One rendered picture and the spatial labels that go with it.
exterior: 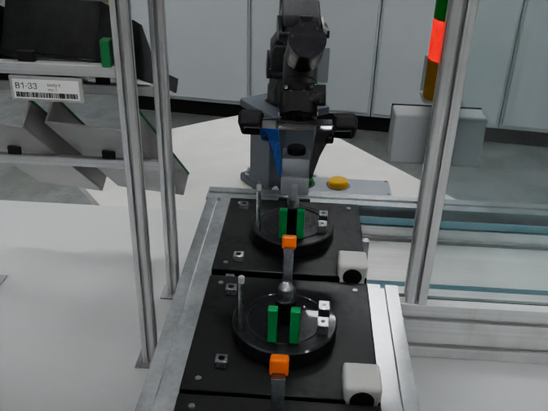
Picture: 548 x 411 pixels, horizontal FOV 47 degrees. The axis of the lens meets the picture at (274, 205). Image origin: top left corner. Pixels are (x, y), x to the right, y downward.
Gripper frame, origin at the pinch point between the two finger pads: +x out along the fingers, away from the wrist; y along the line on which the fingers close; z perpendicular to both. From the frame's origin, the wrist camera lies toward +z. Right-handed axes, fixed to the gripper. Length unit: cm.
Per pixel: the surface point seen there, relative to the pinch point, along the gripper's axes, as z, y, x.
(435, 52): 22.3, 17.1, -8.3
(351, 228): -12.0, 10.1, 9.5
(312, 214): -11.2, 3.2, 7.5
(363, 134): -300, 37, -92
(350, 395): 20.3, 8.2, 33.6
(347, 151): -66, 12, -19
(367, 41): -268, 34, -142
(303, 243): -3.7, 1.9, 13.4
